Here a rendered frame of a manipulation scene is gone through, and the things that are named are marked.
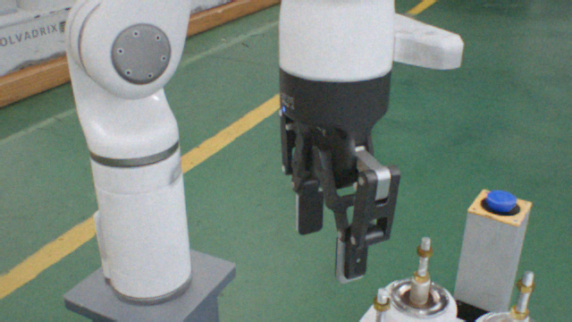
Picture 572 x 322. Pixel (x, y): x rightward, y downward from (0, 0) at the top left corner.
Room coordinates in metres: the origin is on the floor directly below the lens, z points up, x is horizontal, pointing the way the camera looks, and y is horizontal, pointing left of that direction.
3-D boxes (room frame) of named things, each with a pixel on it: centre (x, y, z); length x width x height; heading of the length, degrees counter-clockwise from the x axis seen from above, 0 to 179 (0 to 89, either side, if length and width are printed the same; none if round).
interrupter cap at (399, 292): (0.57, -0.16, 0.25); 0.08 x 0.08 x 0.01
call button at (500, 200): (0.68, -0.30, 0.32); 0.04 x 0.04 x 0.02
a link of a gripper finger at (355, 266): (0.33, -0.05, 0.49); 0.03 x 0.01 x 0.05; 24
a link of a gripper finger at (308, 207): (0.40, -0.02, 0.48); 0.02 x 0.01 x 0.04; 114
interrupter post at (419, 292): (0.57, -0.16, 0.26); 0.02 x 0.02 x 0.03
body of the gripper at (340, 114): (0.37, -0.03, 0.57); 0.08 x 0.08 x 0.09
